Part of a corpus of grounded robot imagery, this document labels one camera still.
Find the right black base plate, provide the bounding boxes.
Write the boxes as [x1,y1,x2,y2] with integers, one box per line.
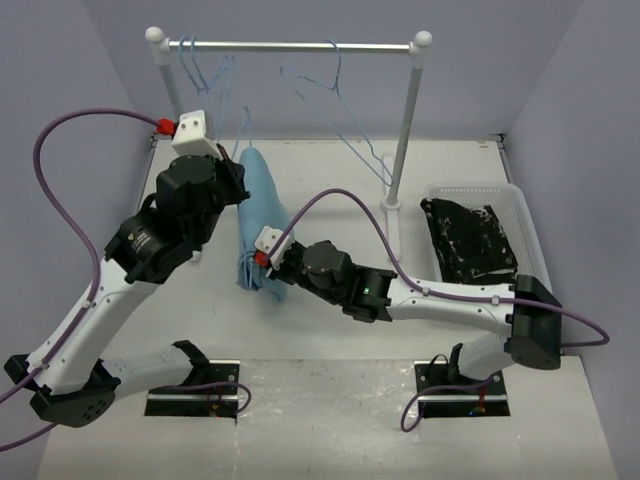
[413,355,511,419]

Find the white plastic basket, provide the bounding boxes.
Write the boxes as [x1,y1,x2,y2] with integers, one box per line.
[423,181,552,291]

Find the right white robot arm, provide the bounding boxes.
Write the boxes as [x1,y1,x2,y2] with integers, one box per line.
[265,241,562,393]

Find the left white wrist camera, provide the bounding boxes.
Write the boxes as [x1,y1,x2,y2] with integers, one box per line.
[171,109,220,159]

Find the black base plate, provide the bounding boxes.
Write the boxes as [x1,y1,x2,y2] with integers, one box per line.
[413,355,511,419]
[144,360,242,420]

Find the light blue trousers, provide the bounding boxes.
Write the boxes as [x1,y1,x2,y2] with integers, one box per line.
[237,147,290,303]

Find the blue wire hanger with trousers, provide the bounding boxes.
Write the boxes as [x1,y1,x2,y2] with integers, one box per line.
[232,107,262,291]

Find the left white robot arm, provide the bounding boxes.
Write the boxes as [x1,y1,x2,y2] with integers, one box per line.
[4,155,250,428]

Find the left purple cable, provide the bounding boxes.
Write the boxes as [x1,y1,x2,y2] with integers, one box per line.
[0,109,181,451]

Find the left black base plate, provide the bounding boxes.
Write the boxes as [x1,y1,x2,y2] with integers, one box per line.
[144,360,242,420]

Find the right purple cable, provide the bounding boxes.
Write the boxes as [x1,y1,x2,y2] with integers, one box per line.
[264,188,612,434]

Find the white metal clothes rack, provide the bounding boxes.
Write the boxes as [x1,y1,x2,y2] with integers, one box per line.
[145,26,432,259]

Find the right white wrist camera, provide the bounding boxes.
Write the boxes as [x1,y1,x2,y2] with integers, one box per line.
[254,226,294,270]

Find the purple cable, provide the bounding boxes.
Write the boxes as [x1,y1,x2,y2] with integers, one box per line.
[0,109,181,451]
[264,188,612,434]

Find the black patterned garment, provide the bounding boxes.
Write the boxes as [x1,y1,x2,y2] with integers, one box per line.
[420,198,518,285]

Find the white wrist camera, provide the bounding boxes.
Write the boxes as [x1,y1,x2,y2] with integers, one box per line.
[254,226,294,270]
[171,109,220,159]

